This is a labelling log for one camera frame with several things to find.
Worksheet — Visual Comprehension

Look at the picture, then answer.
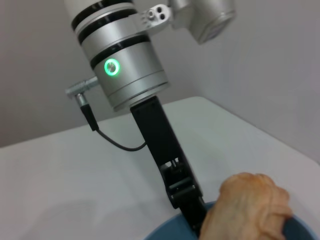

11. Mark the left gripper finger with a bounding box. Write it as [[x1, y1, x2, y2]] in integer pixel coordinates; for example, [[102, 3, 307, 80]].
[[178, 195, 208, 233]]

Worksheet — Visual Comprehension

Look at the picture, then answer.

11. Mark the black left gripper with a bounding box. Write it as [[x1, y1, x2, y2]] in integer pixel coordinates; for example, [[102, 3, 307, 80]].
[[129, 96, 203, 210]]

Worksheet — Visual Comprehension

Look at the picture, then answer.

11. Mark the blue bowl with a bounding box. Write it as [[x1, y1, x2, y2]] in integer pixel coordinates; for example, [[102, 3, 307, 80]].
[[143, 201, 318, 240]]

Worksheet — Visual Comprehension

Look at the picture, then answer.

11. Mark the orange striped bread loaf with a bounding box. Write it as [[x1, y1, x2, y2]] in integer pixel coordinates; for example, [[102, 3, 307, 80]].
[[199, 172, 293, 240]]

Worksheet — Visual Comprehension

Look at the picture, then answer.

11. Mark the left arm connector cable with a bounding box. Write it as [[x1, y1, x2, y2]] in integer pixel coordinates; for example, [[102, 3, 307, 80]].
[[65, 76, 147, 152]]

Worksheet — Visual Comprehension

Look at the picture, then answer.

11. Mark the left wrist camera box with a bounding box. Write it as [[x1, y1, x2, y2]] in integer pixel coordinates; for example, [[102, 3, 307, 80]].
[[167, 0, 237, 45]]

